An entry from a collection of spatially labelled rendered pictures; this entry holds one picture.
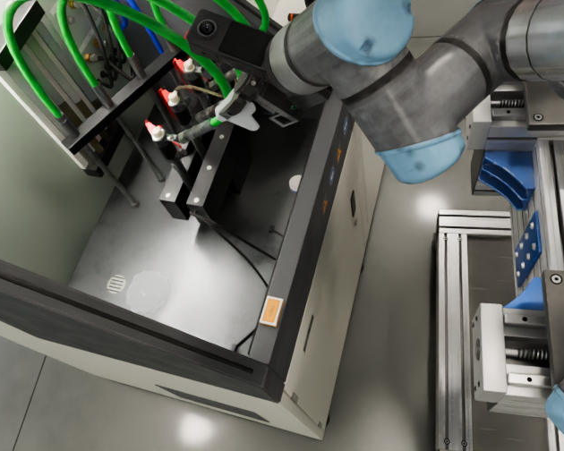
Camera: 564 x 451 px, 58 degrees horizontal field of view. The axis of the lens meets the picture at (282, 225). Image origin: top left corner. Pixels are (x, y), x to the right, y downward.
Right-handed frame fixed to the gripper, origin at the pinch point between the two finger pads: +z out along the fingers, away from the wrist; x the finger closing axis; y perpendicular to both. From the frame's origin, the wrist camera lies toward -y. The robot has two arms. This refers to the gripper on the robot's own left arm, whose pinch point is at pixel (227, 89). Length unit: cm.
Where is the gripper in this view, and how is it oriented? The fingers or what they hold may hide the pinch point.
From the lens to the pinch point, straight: 75.2
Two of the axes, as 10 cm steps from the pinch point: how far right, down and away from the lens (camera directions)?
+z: -3.9, -0.4, 9.2
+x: 4.1, -9.0, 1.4
